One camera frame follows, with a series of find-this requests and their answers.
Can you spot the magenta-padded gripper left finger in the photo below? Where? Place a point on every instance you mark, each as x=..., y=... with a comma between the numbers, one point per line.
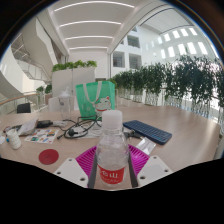
x=70, y=170

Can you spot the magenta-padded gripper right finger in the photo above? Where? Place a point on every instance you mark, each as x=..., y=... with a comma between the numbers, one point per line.
x=153, y=168

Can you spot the clear red-labelled water bottle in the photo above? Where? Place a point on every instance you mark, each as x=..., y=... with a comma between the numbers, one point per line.
x=112, y=156

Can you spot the clear plastic packet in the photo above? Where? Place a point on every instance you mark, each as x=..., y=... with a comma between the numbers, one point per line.
x=146, y=145

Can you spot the flat round red coaster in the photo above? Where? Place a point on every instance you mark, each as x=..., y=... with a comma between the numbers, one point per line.
x=48, y=156

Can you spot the dark blue keyboard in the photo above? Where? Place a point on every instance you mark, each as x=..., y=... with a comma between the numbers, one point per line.
x=147, y=131

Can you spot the colourful sticker sheet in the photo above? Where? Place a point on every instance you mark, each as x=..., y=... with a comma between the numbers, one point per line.
x=41, y=136

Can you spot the black wallet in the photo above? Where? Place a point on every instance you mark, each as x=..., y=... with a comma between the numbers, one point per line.
x=44, y=123

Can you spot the white printed booklet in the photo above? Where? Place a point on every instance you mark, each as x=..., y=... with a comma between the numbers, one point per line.
x=28, y=127

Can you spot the clear shaker bottle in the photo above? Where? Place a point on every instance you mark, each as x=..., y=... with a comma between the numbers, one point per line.
x=65, y=106

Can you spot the green cat-print tote bag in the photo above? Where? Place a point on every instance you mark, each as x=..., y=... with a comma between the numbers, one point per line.
x=95, y=100

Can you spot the black chair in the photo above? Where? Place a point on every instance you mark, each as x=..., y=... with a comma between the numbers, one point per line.
x=24, y=107

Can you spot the potted green plant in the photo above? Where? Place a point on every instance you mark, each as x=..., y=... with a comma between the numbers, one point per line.
x=44, y=90

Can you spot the row of green hedge plants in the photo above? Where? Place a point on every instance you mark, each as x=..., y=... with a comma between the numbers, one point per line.
x=173, y=81

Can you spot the white cabinet with plants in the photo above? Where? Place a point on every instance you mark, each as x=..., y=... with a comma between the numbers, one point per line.
x=71, y=80

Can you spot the ceiling strip lights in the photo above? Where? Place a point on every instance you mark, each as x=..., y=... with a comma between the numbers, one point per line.
x=91, y=28

